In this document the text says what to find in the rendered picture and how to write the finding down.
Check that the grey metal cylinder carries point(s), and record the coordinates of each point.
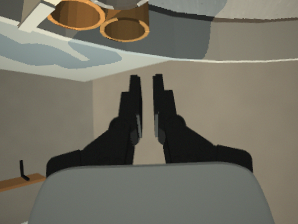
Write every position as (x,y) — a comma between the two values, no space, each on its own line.
(119,4)

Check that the bronze bushing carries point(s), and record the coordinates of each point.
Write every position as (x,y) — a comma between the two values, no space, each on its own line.
(78,15)
(119,29)

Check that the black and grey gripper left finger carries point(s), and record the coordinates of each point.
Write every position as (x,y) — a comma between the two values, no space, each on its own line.
(112,146)

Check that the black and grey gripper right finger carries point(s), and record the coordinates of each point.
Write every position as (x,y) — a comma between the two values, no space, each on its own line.
(180,143)

